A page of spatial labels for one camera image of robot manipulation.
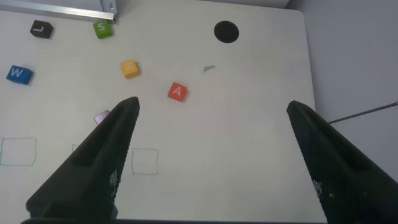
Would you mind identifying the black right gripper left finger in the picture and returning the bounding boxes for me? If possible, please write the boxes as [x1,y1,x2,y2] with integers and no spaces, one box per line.
[25,96,141,220]

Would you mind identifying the yellow letter Z block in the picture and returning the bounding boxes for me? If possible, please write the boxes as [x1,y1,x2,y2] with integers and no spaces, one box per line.
[119,59,140,79]

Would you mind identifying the black round table grommet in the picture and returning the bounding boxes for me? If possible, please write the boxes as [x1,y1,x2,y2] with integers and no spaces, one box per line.
[213,20,240,44]

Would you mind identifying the black letter L block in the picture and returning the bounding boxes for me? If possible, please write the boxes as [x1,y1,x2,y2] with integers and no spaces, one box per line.
[29,19,54,40]

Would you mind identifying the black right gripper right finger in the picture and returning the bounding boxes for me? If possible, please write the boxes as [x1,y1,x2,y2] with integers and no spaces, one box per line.
[286,100,398,224]

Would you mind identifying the orange letter A block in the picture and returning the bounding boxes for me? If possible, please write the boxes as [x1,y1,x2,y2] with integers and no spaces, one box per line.
[167,82,188,103]

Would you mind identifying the purple letter I block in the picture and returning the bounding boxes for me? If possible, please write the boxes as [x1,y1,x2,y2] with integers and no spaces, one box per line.
[93,110,111,126]

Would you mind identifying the white BAAI sign board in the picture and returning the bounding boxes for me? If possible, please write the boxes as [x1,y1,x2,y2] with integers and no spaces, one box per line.
[0,0,118,23]

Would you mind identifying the green letter S block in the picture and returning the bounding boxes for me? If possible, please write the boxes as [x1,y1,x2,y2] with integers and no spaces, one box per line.
[92,19,114,40]

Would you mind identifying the blue letter W block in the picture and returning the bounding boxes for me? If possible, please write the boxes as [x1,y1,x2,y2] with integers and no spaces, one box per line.
[6,65,34,85]

